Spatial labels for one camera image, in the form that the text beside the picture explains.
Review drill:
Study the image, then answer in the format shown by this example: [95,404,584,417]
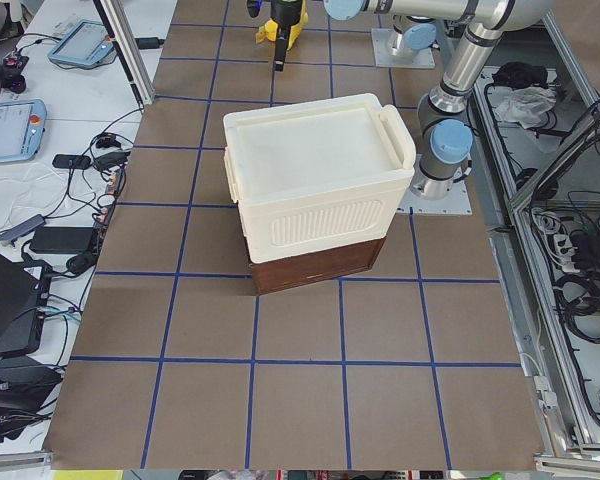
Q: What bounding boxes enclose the blue teach pendant near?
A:
[0,99,47,164]

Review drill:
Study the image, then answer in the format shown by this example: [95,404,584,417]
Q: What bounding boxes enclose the grey usb hub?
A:
[0,214,46,244]

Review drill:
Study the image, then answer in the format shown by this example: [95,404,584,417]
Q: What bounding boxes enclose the crumpled white cloth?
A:
[494,86,557,129]

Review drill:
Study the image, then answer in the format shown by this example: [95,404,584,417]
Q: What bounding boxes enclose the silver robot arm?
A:
[256,1,437,72]
[324,0,554,200]

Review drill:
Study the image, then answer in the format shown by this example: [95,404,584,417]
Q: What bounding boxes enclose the black cloth bundle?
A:
[492,62,548,90]

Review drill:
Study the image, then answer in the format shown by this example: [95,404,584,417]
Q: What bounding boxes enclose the black laptop computer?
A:
[0,254,51,357]

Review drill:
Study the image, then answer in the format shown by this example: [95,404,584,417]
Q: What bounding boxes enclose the coiled black cables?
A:
[554,279,600,346]

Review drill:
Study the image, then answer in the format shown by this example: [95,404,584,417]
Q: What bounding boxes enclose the blue teach pendant far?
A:
[47,20,114,70]

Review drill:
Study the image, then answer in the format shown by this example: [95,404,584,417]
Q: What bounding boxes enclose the dark wooden drawer cabinet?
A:
[248,237,386,294]

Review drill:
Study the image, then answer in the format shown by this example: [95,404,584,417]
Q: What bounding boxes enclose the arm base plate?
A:
[396,166,473,216]
[371,24,437,69]

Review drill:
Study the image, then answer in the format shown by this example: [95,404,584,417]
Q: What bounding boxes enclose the white power strip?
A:
[551,233,579,273]

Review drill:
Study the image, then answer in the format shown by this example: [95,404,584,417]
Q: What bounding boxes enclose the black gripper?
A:
[271,0,300,72]

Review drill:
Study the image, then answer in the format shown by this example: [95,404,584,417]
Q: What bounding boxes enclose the yellow plush dinosaur toy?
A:
[255,1,309,50]

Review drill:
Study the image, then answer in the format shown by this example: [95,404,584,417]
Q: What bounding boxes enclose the aluminium frame post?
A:
[93,0,155,108]

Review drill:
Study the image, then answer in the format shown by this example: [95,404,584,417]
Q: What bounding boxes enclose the black power adapter brick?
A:
[29,226,95,254]

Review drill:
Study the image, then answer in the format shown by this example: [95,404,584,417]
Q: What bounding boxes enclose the blue teach pendant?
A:
[0,99,47,164]
[47,20,114,70]

